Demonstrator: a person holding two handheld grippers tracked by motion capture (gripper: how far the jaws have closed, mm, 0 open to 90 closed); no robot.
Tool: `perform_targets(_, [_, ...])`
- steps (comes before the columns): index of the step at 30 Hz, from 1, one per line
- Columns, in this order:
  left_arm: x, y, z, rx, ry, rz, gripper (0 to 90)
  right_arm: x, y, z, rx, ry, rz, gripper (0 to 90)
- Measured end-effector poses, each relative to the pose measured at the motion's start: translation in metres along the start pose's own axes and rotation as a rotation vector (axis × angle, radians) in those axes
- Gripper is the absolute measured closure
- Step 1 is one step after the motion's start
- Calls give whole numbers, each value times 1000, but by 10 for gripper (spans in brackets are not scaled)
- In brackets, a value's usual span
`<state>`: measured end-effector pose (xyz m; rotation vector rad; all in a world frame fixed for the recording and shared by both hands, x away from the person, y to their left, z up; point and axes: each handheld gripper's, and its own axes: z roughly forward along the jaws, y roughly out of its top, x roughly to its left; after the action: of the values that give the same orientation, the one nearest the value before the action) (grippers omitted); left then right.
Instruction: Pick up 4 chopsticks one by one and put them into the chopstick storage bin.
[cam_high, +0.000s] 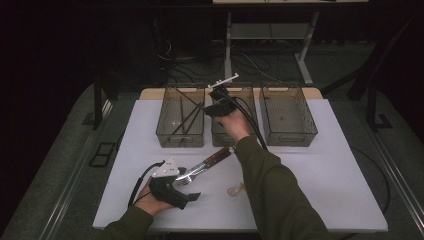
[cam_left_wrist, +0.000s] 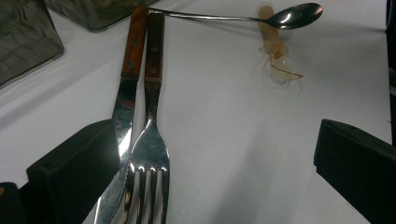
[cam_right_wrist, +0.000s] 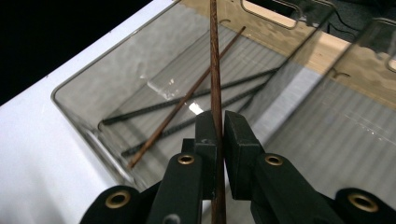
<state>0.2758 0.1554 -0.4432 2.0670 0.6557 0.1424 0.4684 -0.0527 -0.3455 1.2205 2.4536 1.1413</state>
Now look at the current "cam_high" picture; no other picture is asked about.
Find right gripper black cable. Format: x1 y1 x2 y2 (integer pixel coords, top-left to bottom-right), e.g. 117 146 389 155
228 95 269 150

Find wooden-handled steel knife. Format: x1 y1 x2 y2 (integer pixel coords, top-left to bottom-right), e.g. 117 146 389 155
175 147 232 183

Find black metal stand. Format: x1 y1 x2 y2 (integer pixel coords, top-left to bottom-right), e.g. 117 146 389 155
81 66 111 131
365 66 394 133

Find small wooden spoon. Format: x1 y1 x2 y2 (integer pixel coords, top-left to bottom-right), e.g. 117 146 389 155
227 181 248 198

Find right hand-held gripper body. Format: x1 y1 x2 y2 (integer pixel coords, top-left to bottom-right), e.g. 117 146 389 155
207 73 240 118

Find black chopstick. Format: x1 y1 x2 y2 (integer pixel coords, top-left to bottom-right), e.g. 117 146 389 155
177 103 205 148
165 100 205 144

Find person's left hand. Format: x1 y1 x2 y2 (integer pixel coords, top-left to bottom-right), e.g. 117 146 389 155
134 184 175 218

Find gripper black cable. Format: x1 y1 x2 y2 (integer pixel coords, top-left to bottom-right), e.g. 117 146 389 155
128 160 167 208
228 95 269 150

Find white metal desk frame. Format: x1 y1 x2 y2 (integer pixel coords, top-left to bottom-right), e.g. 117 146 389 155
212 0 370 86

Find smoky transparent plastic bin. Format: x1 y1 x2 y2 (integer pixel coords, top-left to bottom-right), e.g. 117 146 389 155
211 82 260 148
259 82 319 148
155 83 206 148

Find black floor cable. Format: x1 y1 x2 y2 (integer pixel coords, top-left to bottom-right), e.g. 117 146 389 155
349 145 392 215

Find person's right hand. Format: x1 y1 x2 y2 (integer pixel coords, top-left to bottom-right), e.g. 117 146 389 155
215 110 253 143

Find wooden-handled steel fork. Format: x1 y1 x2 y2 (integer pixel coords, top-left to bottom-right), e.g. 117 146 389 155
176 150 232 187

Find aluminium floor rail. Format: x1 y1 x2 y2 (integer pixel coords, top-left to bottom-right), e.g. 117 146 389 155
38 99 114 240
366 129 424 231

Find bundle of floor cables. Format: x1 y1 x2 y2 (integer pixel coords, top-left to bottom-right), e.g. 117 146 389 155
153 33 288 85

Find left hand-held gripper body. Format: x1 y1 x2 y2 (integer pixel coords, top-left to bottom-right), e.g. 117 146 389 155
148 157 190 211

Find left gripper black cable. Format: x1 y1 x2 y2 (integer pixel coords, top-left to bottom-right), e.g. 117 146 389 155
128 160 167 208

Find black rectangular floor frame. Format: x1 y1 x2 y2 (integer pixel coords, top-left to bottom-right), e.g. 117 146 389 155
88 141 117 168

